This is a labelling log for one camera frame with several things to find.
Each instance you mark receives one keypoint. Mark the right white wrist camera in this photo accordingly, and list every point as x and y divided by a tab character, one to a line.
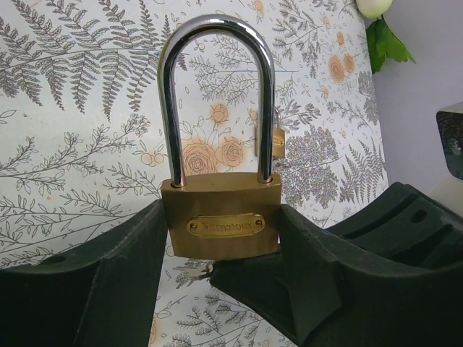
448	190

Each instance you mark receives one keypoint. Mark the small brass padlock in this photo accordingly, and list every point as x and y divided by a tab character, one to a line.
278	135

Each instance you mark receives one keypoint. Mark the silver keys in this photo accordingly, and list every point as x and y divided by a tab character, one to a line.
197	273

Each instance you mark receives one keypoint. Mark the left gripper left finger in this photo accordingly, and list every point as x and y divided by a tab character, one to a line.
100	293

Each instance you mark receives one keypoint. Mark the floral table mat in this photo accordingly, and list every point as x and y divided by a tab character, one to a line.
82	140

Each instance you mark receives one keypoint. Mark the white toy daikon radish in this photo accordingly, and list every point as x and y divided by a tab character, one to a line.
382	43

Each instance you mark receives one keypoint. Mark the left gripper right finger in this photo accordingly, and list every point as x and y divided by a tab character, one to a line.
389	275

